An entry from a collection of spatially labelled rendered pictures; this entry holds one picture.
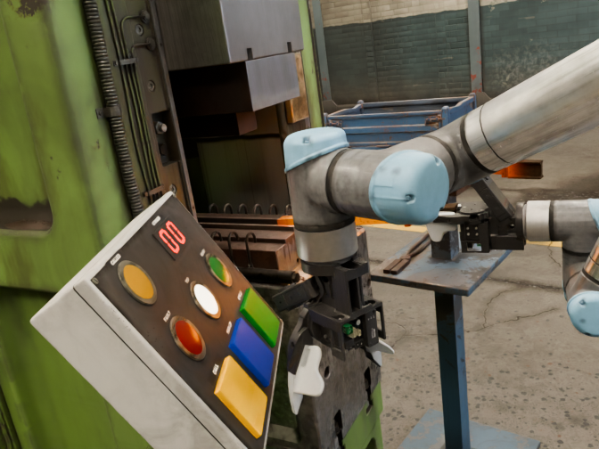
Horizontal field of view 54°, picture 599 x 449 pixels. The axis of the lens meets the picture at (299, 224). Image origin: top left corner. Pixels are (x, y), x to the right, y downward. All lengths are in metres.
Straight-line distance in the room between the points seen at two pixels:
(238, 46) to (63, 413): 0.89
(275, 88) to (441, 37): 8.18
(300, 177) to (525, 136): 0.24
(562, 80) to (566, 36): 8.14
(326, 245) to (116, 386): 0.27
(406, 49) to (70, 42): 8.79
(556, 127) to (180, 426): 0.49
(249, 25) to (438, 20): 8.26
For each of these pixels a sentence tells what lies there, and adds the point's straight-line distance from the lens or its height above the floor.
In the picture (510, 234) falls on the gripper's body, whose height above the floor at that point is 0.99.
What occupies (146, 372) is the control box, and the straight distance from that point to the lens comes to 0.64.
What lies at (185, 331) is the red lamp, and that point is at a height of 1.10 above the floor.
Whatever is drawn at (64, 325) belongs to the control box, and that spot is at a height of 1.15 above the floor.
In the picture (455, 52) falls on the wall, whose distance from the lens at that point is 9.29.
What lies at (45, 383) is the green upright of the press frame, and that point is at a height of 0.74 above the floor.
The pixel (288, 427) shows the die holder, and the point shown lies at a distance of 1.45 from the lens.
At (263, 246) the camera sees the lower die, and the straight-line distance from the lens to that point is 1.26.
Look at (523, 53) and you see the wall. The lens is 8.93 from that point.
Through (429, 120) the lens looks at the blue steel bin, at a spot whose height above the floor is 0.62.
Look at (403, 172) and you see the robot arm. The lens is 0.58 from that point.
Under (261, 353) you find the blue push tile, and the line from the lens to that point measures 0.81.
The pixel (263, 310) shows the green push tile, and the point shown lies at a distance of 0.90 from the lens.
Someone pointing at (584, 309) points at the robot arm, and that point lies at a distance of 1.02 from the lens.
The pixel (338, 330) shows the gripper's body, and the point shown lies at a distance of 0.70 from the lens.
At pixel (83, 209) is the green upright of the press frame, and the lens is 1.05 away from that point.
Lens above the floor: 1.39
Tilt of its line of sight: 18 degrees down
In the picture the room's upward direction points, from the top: 8 degrees counter-clockwise
